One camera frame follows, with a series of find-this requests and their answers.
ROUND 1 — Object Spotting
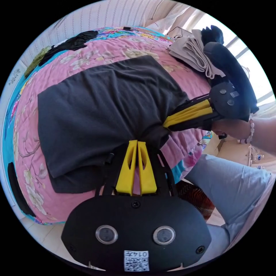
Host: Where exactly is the gray short sleeve shirt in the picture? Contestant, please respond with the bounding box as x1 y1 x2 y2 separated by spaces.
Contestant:
37 55 191 194

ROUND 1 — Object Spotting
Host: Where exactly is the bed with pink floral quilt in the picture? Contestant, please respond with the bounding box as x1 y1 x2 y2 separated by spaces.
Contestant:
4 26 216 226

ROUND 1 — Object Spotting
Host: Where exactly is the person's right forearm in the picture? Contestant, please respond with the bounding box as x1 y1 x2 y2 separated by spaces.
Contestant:
246 115 276 157

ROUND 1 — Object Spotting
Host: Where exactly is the green garment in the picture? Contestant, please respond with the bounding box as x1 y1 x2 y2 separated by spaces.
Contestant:
24 46 51 78

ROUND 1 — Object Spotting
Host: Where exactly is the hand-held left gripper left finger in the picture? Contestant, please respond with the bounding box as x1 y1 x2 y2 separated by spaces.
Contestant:
115 139 138 196

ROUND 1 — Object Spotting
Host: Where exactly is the cardboard carton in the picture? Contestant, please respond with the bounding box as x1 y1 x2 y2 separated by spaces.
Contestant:
202 138 253 168

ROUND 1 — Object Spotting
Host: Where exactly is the pile of clothes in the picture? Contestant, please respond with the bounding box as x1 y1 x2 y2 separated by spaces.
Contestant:
168 25 232 87

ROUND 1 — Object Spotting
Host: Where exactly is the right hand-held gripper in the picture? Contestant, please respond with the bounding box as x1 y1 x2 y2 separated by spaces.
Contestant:
163 82 251 132

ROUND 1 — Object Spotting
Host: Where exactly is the person's body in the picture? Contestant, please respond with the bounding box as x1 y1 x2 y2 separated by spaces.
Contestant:
185 153 274 267

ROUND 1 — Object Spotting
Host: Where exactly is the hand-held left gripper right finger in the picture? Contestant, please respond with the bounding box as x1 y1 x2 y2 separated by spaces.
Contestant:
137 141 157 196

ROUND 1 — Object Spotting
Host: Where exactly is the black garment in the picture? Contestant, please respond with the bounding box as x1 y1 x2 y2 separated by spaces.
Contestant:
39 30 99 66

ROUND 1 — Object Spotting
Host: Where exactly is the window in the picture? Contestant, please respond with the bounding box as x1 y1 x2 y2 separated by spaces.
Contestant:
224 34 276 108

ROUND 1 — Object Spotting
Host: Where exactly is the cream curtain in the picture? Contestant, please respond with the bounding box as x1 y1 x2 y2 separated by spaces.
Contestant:
146 4 207 41

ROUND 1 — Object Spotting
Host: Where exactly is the person's right hand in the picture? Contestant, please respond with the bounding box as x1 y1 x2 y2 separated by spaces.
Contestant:
212 118 252 141

